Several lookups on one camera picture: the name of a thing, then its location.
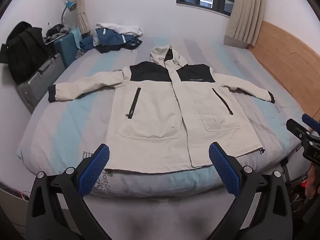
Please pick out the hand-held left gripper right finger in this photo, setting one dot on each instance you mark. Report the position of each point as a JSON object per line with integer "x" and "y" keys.
{"x": 225, "y": 170}

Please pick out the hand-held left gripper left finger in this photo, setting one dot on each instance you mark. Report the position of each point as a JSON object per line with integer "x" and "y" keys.
{"x": 93, "y": 170}

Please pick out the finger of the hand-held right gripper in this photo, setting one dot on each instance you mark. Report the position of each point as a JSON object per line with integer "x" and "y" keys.
{"x": 297, "y": 128}
{"x": 311, "y": 121}

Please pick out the cream and black hooded jacket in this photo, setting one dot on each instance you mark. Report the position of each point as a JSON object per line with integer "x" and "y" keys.
{"x": 155, "y": 110}

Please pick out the pile of grey clothes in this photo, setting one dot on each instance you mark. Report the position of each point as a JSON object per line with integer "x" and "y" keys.
{"x": 56, "y": 31}

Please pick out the bed with striped quilt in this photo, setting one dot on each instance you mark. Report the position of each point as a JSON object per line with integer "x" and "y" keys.
{"x": 75, "y": 120}

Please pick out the wooden headboard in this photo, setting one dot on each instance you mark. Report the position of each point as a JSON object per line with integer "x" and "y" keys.
{"x": 287, "y": 55}

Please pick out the grey suitcase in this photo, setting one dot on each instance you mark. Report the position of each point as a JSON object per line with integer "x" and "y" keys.
{"x": 40, "y": 82}

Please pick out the beige curtain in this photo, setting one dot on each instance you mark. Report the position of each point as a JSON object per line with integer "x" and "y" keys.
{"x": 245, "y": 17}
{"x": 81, "y": 10}

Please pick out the teal suitcase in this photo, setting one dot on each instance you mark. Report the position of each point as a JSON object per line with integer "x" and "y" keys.
{"x": 66, "y": 47}

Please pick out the light blue cloth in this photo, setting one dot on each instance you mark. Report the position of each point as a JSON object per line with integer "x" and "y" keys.
{"x": 76, "y": 37}

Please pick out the white garment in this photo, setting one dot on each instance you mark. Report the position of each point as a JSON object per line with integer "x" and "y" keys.
{"x": 120, "y": 28}

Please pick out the blue desk lamp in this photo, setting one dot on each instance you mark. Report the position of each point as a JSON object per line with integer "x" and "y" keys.
{"x": 70, "y": 5}

